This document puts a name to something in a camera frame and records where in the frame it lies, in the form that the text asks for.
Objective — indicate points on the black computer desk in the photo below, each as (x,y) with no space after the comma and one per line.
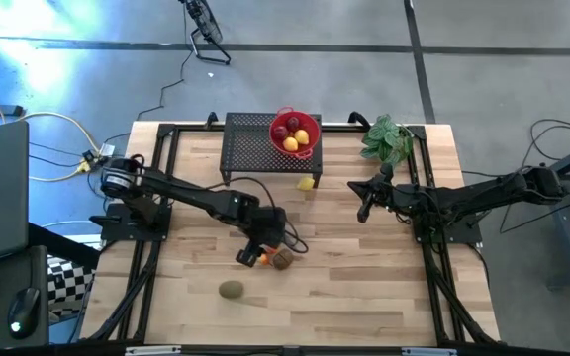
(3,277)

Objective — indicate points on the variegated green potted plant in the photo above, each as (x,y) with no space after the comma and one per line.
(386,143)

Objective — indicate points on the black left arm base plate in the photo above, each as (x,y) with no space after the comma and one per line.
(117,232)

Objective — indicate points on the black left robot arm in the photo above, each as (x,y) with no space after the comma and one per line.
(191,195)

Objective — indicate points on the black-white checkerboard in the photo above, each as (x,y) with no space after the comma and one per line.
(67,287)

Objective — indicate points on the grey power adapter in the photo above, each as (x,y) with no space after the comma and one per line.
(107,150)

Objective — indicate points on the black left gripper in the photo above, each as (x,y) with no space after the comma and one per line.
(270,227)

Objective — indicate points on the black computer mouse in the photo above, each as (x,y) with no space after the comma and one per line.
(23,311)

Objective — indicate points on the black aluminium rig frame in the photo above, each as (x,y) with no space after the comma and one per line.
(339,128)

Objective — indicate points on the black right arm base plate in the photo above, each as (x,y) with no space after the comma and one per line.
(443,238)

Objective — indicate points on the silver rig bracket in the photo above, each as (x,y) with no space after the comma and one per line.
(151,350)
(428,352)

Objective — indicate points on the brown kiwi with slit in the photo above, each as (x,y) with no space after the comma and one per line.
(284,260)

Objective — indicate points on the dark red pomegranate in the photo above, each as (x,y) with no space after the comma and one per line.
(280,132)

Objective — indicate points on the whole green-brown kiwi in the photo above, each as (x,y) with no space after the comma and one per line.
(231,289)

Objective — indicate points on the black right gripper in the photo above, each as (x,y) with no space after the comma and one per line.
(389,195)

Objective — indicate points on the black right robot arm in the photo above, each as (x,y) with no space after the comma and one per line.
(488,190)

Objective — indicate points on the black perforated metal shelf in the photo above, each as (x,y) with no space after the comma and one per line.
(245,148)

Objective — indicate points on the orange-yellow pear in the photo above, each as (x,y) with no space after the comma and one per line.
(264,259)

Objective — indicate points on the red plastic colander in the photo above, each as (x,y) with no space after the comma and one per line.
(312,146)

